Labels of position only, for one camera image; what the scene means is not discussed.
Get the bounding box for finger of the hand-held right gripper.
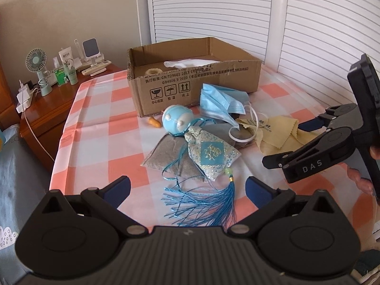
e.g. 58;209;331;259
298;103;358;133
262;126;355;170

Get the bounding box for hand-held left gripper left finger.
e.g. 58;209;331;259
42;176;147;239

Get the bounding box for white cloth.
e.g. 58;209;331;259
164;59;222;69

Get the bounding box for white louvered closet doors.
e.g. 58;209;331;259
138;0;380;110

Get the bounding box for person's right hand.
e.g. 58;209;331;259
347;145;380;198

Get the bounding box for white power cable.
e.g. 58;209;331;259
19;111;55;162

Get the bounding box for blue round plush toy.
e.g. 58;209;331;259
162;104;193;135

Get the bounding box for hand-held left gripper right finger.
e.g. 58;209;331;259
227;176;339;239

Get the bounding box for grey mesh pouch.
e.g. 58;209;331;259
140;133;208;182
205;123;256;149

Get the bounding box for white power strip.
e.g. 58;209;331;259
15;80;36;113

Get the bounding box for grey-blue bed quilt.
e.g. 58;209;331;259
0;125;57;285

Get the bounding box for blue face mask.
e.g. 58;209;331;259
202;105;269;142
199;84;250;116

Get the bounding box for green cosmetic tube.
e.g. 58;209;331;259
66;61;78;85

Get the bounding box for white remote control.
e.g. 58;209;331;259
81;60;112;76

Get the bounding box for green liquid bottle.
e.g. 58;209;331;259
55;56;70;87

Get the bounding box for white stand with grey screen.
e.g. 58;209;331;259
81;38;103;66

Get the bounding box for yellow cleaning cloth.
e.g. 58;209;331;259
236;116;319;156

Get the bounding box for green desk fan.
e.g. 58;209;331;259
25;49;54;97

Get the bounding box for wooden headboard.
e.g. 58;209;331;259
0;62;21;131

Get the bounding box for wooden nightstand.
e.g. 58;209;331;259
19;64;125;173

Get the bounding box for floral sachet with blue tassel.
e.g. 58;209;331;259
161;119;242;228

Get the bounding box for cardboard box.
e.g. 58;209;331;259
127;37;262;118

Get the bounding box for white box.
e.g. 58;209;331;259
71;58;90;72

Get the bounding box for pink white checked tablecloth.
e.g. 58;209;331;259
50;62;380;244

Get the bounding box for white cosmetic tube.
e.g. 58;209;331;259
59;47;73;66

